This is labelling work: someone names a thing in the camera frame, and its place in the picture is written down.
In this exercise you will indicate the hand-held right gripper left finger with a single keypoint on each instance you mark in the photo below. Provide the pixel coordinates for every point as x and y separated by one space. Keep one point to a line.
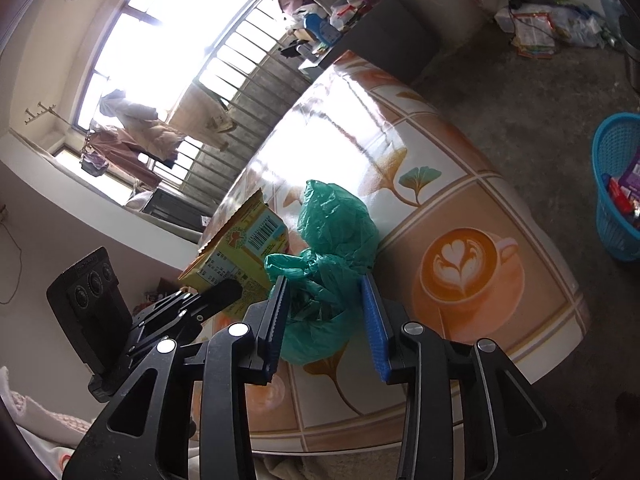
275 330

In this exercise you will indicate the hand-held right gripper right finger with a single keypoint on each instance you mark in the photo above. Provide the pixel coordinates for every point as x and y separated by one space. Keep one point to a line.
375 330

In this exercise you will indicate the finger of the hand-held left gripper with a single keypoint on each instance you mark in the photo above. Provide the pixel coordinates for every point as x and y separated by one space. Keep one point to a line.
220 295

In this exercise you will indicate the yellow cardboard box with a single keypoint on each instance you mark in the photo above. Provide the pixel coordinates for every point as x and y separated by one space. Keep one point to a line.
240 255

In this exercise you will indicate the green plastic bag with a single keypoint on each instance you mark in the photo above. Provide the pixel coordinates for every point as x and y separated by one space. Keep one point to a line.
335 230

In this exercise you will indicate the blue plastic basket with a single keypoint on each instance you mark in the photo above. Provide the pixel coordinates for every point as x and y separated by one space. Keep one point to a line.
612 150

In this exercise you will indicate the pink hanging jacket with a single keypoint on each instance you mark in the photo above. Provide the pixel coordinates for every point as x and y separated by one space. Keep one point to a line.
125 157

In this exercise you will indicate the beige pants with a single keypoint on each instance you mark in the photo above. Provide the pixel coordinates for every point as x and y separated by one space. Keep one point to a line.
200 115

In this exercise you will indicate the beige puffer jacket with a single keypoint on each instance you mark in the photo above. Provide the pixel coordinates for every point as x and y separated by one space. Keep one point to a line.
145 125

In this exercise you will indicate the metal balcony railing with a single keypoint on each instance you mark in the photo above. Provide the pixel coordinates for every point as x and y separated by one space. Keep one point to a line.
250 75

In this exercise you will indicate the red foil wrapper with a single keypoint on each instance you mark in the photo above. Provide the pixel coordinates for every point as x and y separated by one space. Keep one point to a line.
620 197

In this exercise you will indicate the blue detergent bottle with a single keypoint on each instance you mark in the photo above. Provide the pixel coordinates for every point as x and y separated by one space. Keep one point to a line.
322 30

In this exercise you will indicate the grey cabinet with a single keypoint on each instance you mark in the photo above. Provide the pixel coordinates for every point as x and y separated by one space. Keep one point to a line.
395 40

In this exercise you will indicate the purple wrapper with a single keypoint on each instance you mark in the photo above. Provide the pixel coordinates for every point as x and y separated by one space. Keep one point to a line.
631 170

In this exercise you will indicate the pile of plastic packaging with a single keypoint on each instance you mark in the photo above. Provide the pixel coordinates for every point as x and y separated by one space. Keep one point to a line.
550 27

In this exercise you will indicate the wall coat hook rack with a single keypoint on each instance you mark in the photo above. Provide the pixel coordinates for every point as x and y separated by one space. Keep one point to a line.
40 112

